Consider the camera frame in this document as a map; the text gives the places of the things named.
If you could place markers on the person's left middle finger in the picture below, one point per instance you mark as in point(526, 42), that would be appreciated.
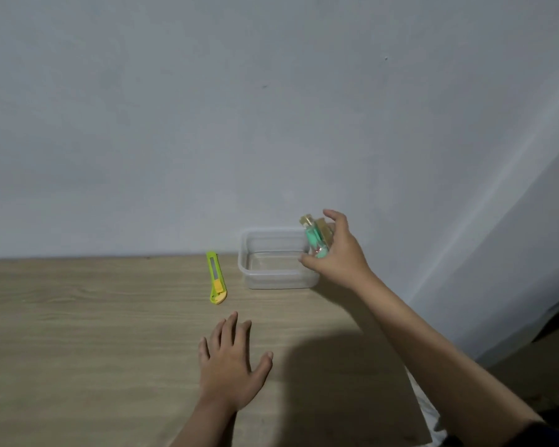
point(229, 331)

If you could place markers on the person's right thumb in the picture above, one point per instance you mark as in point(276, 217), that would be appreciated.
point(314, 263)

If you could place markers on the person's left thumb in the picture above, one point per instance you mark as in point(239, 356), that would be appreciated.
point(262, 367)

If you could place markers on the person's left forearm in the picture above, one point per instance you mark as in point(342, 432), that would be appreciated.
point(205, 425)

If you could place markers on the person's right hand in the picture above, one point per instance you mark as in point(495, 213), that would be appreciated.
point(342, 263)

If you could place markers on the dark sleeve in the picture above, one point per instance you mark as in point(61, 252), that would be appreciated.
point(535, 435)

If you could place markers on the clear plastic container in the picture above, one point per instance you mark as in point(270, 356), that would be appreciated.
point(275, 259)

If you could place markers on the person's left hand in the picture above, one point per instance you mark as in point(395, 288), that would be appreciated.
point(226, 372)

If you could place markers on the person's left little finger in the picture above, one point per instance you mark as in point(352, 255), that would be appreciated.
point(203, 349)

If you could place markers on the green yellow utility knife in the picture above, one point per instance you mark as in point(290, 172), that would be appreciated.
point(215, 278)

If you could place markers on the person's right forearm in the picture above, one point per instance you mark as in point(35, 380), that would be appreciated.
point(442, 367)

